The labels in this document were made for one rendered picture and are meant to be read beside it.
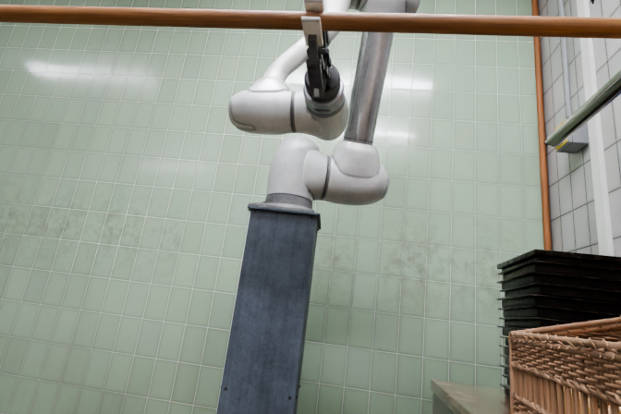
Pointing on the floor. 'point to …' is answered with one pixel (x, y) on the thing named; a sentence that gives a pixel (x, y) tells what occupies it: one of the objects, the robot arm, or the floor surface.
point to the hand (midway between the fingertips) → (313, 22)
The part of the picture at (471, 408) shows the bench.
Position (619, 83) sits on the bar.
